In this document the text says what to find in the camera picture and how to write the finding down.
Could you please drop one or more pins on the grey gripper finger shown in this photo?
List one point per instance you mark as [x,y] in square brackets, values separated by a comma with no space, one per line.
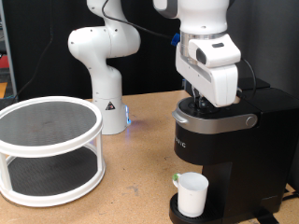
[195,95]
[203,102]

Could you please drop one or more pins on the orange background item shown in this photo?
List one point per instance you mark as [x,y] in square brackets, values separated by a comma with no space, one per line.
[3,90]

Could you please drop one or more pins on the black Keurig coffee machine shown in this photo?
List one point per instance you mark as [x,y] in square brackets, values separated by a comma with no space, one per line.
[243,155]

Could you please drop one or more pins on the clear water reservoir black lid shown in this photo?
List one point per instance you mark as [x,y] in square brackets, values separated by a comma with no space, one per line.
[253,83]

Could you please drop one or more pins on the red background item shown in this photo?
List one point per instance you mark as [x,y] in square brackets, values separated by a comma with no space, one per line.
[3,62]

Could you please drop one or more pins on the black curtain backdrop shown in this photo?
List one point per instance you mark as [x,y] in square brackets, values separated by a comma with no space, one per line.
[40,46]

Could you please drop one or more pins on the dark grey partition panel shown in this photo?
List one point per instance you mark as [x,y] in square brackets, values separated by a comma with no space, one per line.
[267,37]

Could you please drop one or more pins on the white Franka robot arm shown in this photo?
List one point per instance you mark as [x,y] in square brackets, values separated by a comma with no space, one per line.
[106,77]

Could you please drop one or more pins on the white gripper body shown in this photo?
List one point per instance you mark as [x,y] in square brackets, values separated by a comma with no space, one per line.
[215,82]

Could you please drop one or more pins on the grey metal frame post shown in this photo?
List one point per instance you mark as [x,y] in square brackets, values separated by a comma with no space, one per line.
[7,46]

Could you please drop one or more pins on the white two-tier turntable shelf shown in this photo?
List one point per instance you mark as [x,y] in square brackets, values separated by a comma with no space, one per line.
[46,124]

